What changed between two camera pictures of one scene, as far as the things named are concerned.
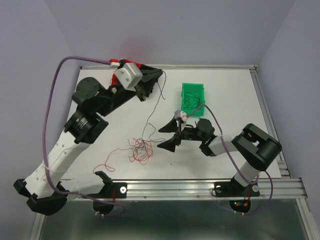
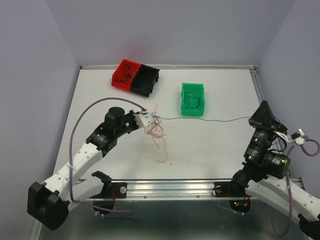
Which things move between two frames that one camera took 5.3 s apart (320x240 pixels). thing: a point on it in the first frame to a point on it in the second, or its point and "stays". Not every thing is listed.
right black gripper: (170, 144) to (262, 116)
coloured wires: (191, 101) stays
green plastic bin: (192, 95) stays
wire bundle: (142, 151) to (155, 129)
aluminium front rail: (188, 189) stays
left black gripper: (140, 83) to (130, 115)
